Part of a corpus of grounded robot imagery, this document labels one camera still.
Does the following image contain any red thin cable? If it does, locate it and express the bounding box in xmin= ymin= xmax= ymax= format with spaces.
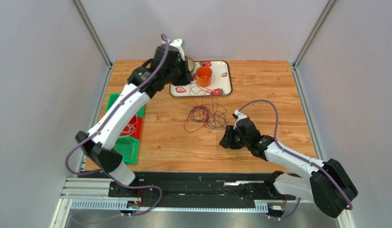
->
xmin=183 ymin=80 xmax=219 ymax=133

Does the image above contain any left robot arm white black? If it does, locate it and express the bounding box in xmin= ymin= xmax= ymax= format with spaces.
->
xmin=76 ymin=39 xmax=193 ymax=186

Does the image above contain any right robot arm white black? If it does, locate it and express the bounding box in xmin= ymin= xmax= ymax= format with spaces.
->
xmin=219 ymin=117 xmax=358 ymax=218

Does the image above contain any beige ceramic bowl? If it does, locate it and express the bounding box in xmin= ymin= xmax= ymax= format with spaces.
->
xmin=186 ymin=57 xmax=195 ymax=74

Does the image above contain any orange translucent cup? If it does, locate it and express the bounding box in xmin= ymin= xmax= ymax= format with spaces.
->
xmin=196 ymin=65 xmax=212 ymax=87

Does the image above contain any strawberry pattern white tray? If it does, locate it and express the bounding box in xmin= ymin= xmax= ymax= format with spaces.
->
xmin=170 ymin=60 xmax=233 ymax=98

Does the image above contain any green bin far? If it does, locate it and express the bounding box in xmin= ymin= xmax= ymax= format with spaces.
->
xmin=105 ymin=93 xmax=146 ymax=118

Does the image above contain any green bin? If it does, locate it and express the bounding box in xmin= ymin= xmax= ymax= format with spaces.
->
xmin=113 ymin=136 xmax=140 ymax=164
xmin=105 ymin=93 xmax=146 ymax=118

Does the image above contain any red bin middle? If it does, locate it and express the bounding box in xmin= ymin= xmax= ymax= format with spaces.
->
xmin=118 ymin=115 xmax=143 ymax=140

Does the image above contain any green bin near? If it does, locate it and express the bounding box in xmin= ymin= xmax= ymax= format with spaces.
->
xmin=113 ymin=136 xmax=140 ymax=164

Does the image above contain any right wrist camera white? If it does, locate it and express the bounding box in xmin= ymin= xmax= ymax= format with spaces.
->
xmin=233 ymin=109 xmax=247 ymax=129

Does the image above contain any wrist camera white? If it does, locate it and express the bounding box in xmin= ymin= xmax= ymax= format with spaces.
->
xmin=233 ymin=109 xmax=247 ymax=129
xmin=169 ymin=38 xmax=186 ymax=61

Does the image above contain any blue thin cable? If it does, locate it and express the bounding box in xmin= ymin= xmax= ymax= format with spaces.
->
xmin=188 ymin=101 xmax=229 ymax=130

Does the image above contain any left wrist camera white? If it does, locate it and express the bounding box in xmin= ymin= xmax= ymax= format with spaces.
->
xmin=169 ymin=38 xmax=186 ymax=61

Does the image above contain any slotted white cable duct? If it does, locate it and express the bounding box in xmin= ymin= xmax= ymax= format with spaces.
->
xmin=70 ymin=199 xmax=269 ymax=213

